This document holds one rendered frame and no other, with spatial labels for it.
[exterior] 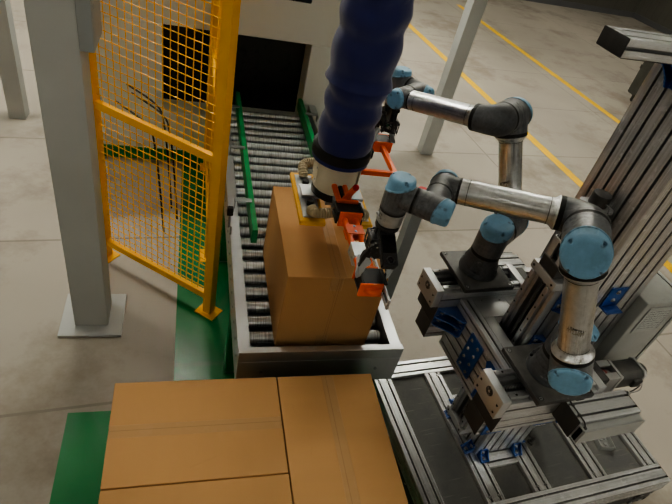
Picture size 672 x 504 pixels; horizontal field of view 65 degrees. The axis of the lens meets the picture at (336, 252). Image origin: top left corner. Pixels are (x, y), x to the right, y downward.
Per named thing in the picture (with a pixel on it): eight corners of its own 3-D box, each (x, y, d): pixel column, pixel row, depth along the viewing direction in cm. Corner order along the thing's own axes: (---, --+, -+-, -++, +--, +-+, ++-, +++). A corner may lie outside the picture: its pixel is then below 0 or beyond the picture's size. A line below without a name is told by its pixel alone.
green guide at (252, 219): (224, 100, 382) (225, 89, 376) (238, 102, 384) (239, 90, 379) (235, 242, 265) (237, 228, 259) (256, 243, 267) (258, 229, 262)
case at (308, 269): (262, 252, 264) (272, 185, 239) (339, 254, 275) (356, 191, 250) (274, 346, 220) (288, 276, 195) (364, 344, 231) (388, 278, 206)
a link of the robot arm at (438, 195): (462, 191, 144) (424, 176, 146) (453, 210, 136) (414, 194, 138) (452, 214, 149) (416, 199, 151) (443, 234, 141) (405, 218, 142)
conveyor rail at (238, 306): (218, 119, 390) (219, 95, 378) (225, 120, 391) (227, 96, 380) (233, 378, 221) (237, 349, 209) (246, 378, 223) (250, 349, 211)
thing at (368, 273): (351, 277, 165) (355, 265, 162) (373, 278, 167) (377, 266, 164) (357, 296, 159) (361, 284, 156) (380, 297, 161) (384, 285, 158)
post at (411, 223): (363, 331, 313) (412, 192, 250) (373, 331, 314) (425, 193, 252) (365, 340, 308) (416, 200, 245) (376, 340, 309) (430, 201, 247)
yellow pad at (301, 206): (289, 175, 223) (291, 165, 220) (312, 177, 225) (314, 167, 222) (299, 225, 198) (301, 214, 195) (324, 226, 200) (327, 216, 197)
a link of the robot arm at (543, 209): (617, 195, 140) (436, 158, 154) (618, 215, 132) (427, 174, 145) (602, 231, 147) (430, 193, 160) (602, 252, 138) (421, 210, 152)
